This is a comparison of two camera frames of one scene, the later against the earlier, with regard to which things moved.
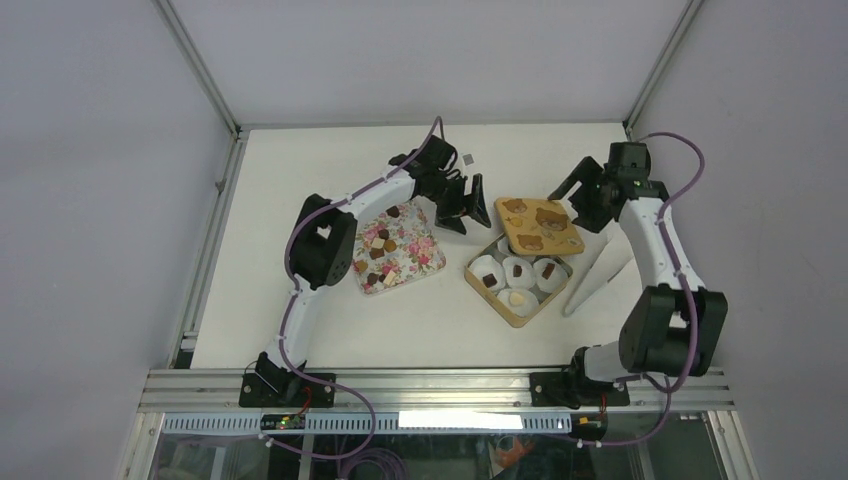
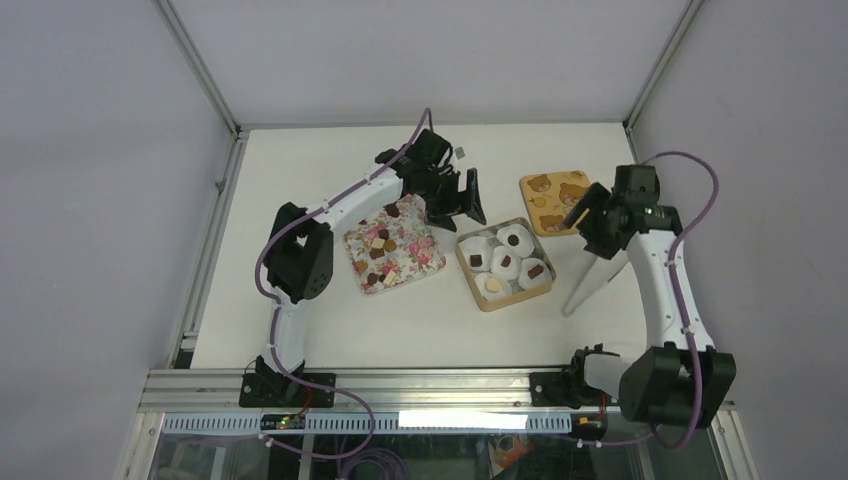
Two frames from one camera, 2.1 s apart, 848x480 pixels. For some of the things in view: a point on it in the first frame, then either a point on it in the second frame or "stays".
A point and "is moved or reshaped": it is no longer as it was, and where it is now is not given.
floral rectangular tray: (397, 245) stays
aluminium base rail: (684, 390) stays
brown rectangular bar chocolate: (548, 271) is moved or reshaped
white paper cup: (518, 272) -> (505, 262)
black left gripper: (450, 217) stays
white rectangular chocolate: (389, 278) stays
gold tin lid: (538, 226) is moved or reshaped
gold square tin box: (517, 286) is moved or reshaped
